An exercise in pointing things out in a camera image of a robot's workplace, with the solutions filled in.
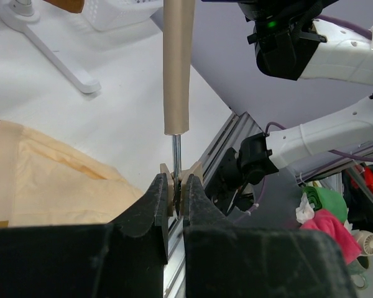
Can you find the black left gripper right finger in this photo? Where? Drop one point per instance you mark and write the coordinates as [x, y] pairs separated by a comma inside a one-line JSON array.
[[261, 260]]

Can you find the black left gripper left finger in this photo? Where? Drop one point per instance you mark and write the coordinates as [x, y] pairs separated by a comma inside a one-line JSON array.
[[123, 258]]

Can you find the cream beige underwear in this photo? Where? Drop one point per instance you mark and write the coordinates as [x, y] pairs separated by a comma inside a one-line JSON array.
[[46, 182]]

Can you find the beige clip hanger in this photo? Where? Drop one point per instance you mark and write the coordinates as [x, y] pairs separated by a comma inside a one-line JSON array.
[[178, 19]]

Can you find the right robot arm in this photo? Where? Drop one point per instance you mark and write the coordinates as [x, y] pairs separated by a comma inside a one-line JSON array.
[[230, 67]]

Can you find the white crumpled paper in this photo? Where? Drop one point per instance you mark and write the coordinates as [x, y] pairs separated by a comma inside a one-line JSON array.
[[304, 212]]

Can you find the pink cloth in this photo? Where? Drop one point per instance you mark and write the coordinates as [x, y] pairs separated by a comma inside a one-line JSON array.
[[324, 221]]

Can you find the green cloth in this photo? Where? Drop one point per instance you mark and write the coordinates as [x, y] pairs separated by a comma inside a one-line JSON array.
[[332, 201]]

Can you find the red and black object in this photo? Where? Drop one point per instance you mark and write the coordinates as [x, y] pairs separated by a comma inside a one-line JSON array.
[[358, 194]]

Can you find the white round device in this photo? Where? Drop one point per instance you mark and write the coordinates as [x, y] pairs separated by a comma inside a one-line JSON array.
[[365, 241]]

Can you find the white plastic basket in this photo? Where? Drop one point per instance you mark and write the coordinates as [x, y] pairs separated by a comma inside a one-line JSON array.
[[108, 15]]

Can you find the silver and white clothes rack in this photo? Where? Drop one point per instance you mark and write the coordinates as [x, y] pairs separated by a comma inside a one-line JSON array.
[[28, 18]]

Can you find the aluminium mounting rail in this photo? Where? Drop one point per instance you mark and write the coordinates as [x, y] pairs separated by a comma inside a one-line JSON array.
[[202, 186]]

